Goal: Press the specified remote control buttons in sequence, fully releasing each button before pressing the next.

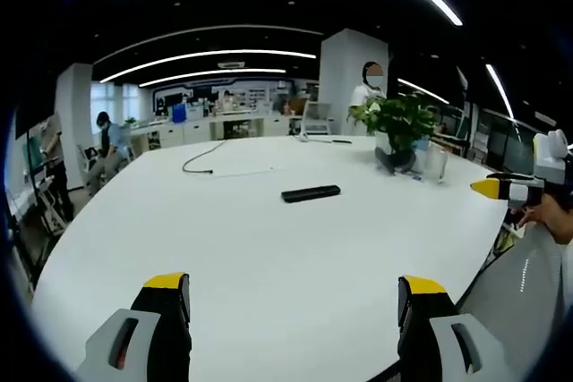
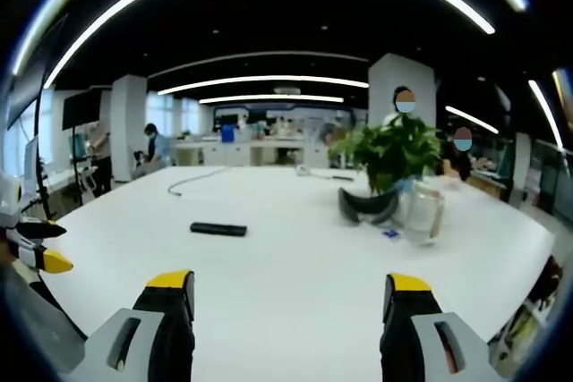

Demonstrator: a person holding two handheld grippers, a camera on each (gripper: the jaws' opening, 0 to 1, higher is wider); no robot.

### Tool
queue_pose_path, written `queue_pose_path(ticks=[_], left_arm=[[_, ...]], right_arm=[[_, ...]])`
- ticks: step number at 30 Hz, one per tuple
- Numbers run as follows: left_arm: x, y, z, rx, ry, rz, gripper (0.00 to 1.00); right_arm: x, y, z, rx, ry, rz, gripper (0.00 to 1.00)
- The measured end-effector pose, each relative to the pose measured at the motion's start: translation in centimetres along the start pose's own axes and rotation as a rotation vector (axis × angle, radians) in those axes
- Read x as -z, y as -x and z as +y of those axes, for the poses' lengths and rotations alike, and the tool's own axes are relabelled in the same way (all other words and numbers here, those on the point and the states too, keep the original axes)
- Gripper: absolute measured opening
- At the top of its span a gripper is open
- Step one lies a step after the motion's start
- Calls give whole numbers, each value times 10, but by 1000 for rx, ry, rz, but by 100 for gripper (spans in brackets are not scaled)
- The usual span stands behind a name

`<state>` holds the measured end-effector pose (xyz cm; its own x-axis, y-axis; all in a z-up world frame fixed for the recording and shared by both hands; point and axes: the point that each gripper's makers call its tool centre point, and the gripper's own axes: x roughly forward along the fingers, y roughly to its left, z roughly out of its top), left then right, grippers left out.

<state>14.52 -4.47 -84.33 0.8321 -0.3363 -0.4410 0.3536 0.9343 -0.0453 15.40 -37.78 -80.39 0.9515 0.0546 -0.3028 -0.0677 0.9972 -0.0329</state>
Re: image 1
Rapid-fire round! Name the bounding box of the black cable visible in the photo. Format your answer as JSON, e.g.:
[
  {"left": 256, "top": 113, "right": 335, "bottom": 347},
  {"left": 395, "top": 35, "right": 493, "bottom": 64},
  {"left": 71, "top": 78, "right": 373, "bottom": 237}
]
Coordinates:
[{"left": 181, "top": 139, "right": 227, "bottom": 175}]

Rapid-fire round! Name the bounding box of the open laptop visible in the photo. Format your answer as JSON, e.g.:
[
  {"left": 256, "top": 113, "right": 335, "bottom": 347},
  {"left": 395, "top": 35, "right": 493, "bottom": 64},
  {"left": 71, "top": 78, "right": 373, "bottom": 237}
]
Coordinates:
[{"left": 300, "top": 101, "right": 333, "bottom": 136}]

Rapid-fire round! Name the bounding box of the thin white cable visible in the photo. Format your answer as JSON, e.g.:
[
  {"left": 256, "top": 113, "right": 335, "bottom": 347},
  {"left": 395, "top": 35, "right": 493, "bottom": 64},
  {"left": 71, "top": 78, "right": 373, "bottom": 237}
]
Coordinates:
[{"left": 213, "top": 166, "right": 286, "bottom": 178}]

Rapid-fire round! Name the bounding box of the black remote control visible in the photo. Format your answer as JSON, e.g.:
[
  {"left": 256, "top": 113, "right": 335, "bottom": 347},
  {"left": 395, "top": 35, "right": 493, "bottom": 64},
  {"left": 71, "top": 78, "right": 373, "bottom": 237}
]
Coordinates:
[{"left": 280, "top": 184, "right": 343, "bottom": 205}]

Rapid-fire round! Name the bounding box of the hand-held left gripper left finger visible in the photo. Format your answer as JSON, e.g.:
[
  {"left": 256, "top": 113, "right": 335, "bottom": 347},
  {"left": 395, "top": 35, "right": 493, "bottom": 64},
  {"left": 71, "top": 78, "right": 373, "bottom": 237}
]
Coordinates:
[{"left": 73, "top": 271, "right": 193, "bottom": 382}]

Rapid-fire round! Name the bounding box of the green potted plant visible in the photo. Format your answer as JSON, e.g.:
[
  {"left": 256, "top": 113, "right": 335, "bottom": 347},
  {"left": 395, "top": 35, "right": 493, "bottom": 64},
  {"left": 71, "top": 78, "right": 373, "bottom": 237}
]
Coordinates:
[{"left": 346, "top": 93, "right": 442, "bottom": 176}]

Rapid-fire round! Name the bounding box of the clear glass jar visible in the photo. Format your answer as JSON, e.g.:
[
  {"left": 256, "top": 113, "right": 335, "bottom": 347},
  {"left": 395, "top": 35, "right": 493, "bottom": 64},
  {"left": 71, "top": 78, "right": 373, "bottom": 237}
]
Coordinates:
[{"left": 425, "top": 144, "right": 449, "bottom": 184}]

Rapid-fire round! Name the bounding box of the white square pillar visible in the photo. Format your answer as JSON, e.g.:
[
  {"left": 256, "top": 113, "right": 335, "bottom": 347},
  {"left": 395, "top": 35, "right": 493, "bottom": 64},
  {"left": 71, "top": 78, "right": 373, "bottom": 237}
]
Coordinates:
[{"left": 318, "top": 28, "right": 389, "bottom": 136}]

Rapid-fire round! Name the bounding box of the white counter cabinet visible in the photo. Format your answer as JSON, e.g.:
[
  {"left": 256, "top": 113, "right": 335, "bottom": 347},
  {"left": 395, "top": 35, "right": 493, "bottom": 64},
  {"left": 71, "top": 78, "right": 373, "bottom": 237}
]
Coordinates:
[{"left": 129, "top": 112, "right": 304, "bottom": 150}]

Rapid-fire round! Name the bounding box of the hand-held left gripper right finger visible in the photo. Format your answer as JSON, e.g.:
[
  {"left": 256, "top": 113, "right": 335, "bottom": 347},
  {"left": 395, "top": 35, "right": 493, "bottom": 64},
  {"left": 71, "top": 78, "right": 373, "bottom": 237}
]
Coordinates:
[{"left": 397, "top": 275, "right": 512, "bottom": 382}]

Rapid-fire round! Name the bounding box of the person's right hand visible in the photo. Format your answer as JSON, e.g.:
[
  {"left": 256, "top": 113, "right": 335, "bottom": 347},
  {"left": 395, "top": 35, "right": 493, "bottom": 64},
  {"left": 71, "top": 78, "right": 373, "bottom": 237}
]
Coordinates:
[{"left": 518, "top": 184, "right": 573, "bottom": 245}]

